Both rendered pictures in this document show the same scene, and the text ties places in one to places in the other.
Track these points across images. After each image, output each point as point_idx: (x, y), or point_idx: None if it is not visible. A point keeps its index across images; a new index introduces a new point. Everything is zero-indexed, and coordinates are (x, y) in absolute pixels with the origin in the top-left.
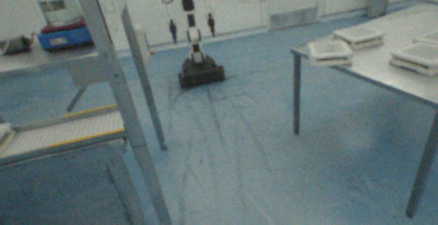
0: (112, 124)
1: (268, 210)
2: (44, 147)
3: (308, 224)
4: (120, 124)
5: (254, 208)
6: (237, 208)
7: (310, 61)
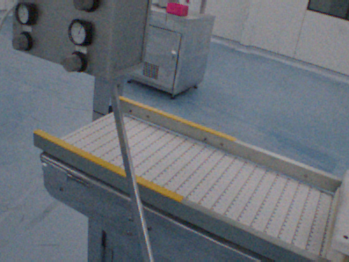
0: (108, 134)
1: None
2: (243, 143)
3: None
4: (98, 126)
5: None
6: (0, 254)
7: None
